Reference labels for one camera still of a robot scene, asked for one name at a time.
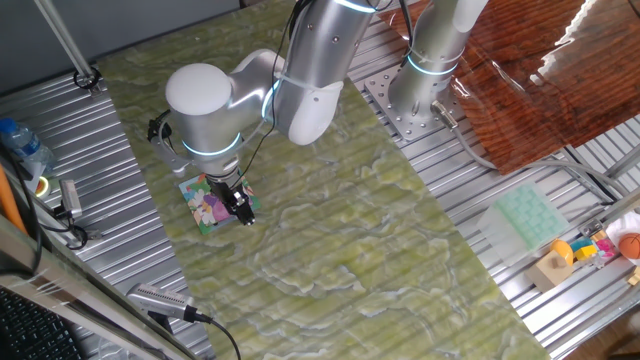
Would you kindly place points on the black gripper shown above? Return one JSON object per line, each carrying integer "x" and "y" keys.
{"x": 225, "y": 185}

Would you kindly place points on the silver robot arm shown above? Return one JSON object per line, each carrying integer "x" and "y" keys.
{"x": 210, "y": 110}

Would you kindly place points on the butterfly girl puzzle board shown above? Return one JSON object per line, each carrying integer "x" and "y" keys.
{"x": 200, "y": 207}

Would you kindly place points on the green marble pattern mat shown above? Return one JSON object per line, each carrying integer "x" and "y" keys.
{"x": 350, "y": 225}

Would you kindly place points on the metal clamp tool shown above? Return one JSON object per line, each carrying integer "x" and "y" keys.
{"x": 70, "y": 197}

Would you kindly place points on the small yellow tape roll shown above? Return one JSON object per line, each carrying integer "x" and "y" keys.
{"x": 43, "y": 187}

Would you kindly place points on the clear plastic water bottle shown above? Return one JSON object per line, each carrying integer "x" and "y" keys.
{"x": 25, "y": 145}

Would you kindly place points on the orange rod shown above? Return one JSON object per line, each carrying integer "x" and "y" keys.
{"x": 10, "y": 200}

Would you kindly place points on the aluminium support pole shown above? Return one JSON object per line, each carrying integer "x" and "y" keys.
{"x": 65, "y": 42}

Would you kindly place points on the black keyboard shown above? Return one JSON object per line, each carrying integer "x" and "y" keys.
{"x": 35, "y": 330}

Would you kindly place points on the green ice cube tray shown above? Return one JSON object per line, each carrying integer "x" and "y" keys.
{"x": 532, "y": 215}

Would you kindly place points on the brown wood grain mat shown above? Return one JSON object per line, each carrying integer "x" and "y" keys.
{"x": 525, "y": 100}

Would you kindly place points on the beige wooden block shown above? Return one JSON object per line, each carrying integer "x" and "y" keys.
{"x": 547, "y": 272}

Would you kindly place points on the orange toy egg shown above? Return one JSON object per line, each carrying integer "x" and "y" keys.
{"x": 564, "y": 250}

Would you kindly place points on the blue toy block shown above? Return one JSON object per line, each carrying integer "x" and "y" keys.
{"x": 581, "y": 244}

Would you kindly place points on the yellow toy block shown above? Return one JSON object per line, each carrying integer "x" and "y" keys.
{"x": 586, "y": 253}

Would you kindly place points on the pink toy block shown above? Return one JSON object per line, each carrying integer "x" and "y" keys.
{"x": 606, "y": 247}

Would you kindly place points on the white bowl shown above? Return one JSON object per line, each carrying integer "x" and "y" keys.
{"x": 622, "y": 224}

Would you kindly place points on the small orange basketball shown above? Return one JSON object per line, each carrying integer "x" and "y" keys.
{"x": 630, "y": 246}

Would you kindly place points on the small yellow wooden block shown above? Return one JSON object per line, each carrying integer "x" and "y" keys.
{"x": 635, "y": 276}

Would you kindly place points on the wrist camera with silver bracket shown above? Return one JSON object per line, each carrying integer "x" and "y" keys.
{"x": 162, "y": 142}

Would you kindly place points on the ridged silver camera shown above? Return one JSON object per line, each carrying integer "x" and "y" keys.
{"x": 160, "y": 300}

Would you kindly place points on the silver camera mount clamp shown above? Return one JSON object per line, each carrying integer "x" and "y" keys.
{"x": 82, "y": 235}

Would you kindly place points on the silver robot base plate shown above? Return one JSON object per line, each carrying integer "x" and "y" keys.
{"x": 385, "y": 95}

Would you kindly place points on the aluminium frame rail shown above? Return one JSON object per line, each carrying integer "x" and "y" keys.
{"x": 75, "y": 295}

